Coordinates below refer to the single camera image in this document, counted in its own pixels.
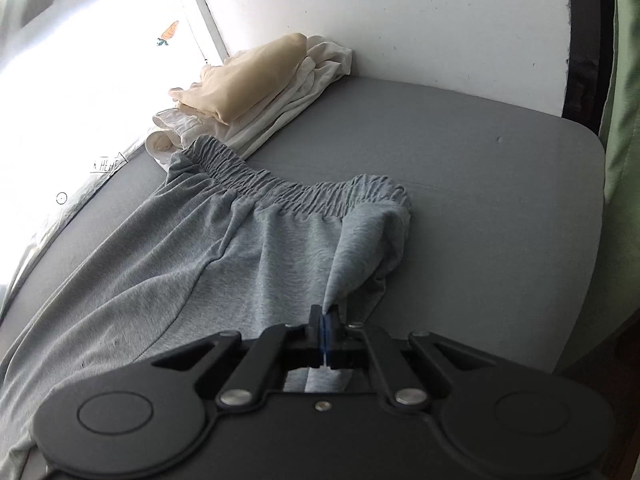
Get grey sweatpants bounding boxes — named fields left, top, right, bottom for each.
left=1, top=136, right=410, bottom=479

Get beige folded garment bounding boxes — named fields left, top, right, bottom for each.
left=169, top=32, right=307, bottom=125

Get white folded garment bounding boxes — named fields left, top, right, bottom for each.
left=145, top=36, right=352, bottom=169

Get white printed curtain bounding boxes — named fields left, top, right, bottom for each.
left=1, top=0, right=224, bottom=308

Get green fabric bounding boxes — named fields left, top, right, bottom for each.
left=596, top=0, right=640, bottom=376

